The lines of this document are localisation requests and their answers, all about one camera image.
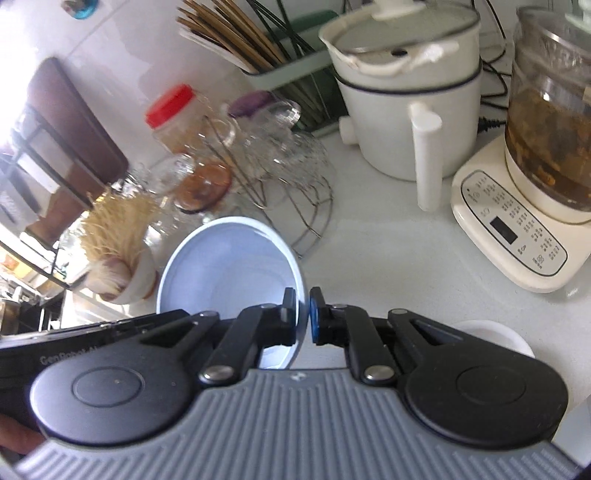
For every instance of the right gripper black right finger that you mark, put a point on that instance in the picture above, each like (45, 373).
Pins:
(351, 328)

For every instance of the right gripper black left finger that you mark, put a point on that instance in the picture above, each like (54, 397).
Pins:
(255, 329)

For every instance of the white blue small bowl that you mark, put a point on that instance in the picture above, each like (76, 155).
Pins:
(232, 263)

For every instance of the plain white small bowl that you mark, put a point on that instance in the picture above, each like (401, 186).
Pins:
(496, 333)

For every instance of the person's left hand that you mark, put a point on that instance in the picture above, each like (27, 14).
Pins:
(18, 438)

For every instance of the white bowl with noodles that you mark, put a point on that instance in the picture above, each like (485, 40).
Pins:
(114, 281)

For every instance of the dry noodles bundle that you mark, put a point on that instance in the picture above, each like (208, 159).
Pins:
(116, 227)

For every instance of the black metal dish rack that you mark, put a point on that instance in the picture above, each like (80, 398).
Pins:
(36, 165)

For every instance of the dark brown cutting board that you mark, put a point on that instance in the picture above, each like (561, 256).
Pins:
(92, 159)

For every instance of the cream electric kettle base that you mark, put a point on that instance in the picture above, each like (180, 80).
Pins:
(529, 237)

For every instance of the red-lid plastic jar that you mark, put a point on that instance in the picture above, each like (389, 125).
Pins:
(174, 118)

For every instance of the white electric cooking pot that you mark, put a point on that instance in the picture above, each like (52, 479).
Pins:
(409, 72)

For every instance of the chopsticks holder with chopsticks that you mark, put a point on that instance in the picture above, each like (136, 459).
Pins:
(274, 52)

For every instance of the glass tea kettle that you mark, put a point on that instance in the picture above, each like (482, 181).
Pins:
(548, 125)

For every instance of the wire rack with glass cups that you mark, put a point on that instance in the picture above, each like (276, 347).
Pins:
(254, 162)

